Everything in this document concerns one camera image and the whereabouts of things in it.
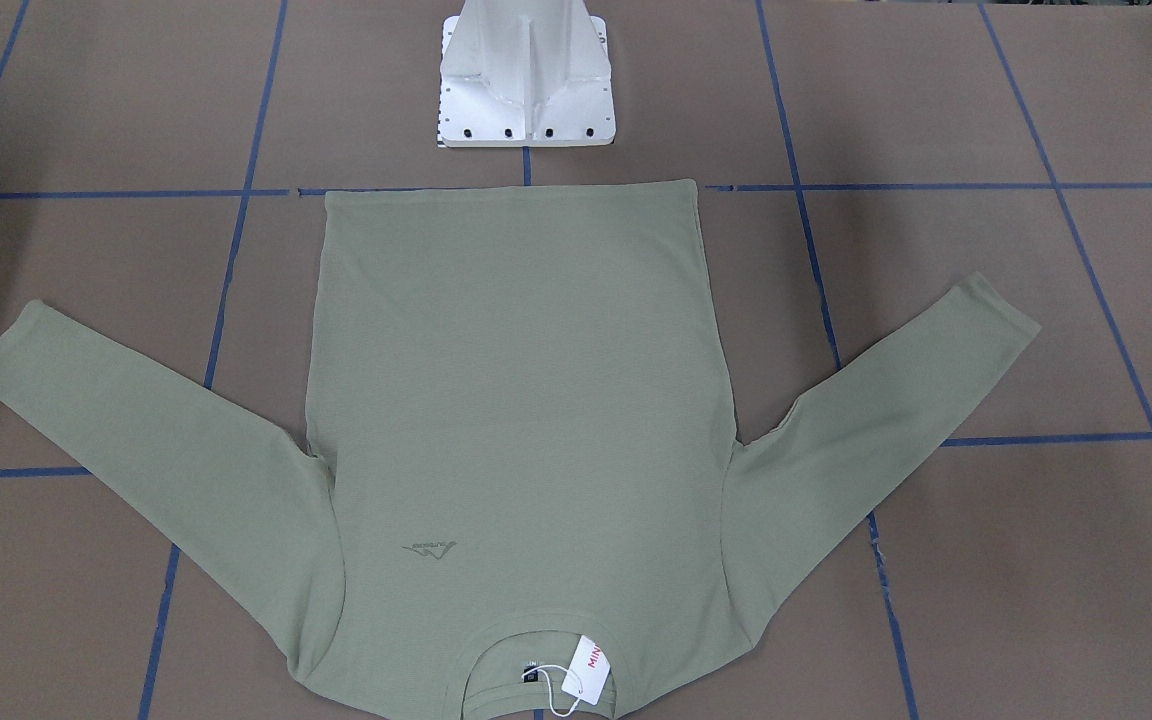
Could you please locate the olive green long-sleeve shirt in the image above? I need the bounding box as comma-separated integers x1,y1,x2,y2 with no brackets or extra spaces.
0,179,1041,719

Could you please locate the white paper hang tag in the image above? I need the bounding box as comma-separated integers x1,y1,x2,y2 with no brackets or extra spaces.
559,635,611,706

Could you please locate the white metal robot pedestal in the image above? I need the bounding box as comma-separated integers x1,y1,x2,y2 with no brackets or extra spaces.
435,1,617,149

